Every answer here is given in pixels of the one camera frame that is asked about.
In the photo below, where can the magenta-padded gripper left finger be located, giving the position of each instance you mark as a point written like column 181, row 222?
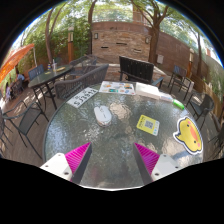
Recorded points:
column 77, row 156

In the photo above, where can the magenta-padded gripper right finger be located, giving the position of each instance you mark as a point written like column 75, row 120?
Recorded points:
column 148, row 157

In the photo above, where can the white computer mouse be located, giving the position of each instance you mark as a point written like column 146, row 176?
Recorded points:
column 102, row 116

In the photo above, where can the yellow duck-shaped mouse pad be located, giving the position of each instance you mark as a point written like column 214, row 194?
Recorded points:
column 189, row 135

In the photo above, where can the yellow square code card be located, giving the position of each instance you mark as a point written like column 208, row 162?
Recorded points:
column 148, row 125

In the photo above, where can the white licence plate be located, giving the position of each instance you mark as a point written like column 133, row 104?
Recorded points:
column 82, row 97

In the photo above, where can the small green bar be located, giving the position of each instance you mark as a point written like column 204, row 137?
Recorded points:
column 178, row 104

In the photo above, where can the black metal mesh chair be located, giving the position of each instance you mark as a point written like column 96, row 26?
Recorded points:
column 28, row 120
column 204, row 104
column 218, row 140

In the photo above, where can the small pale blue book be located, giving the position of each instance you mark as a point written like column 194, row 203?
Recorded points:
column 166, row 97

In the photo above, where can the grey wicker chair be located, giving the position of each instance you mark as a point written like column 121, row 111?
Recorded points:
column 85, row 61
column 80, row 82

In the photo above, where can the colourful picture sheet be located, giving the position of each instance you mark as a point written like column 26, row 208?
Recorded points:
column 116, row 88

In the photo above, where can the dark patio table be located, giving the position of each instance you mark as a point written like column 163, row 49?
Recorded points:
column 50, row 76

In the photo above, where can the black slatted chair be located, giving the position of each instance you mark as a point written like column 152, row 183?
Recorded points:
column 136, row 69

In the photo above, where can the dark slatted chair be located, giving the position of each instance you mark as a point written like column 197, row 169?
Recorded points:
column 180, row 71

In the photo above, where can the blue-grey chair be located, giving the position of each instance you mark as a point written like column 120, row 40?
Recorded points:
column 36, row 71

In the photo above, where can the person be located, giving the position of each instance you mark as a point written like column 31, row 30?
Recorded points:
column 20, row 77

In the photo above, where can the large tree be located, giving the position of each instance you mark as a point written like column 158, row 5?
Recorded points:
column 154, row 43

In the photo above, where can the orange parasol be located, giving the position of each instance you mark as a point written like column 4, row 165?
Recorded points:
column 15, row 60

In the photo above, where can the grey wall box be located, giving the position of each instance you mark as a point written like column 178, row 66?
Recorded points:
column 160, row 59

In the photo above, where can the wooden lamp post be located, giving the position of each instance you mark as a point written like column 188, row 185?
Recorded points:
column 70, row 46
column 190, row 63

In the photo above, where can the black wall lantern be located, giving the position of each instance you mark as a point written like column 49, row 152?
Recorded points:
column 147, row 40
column 96, row 36

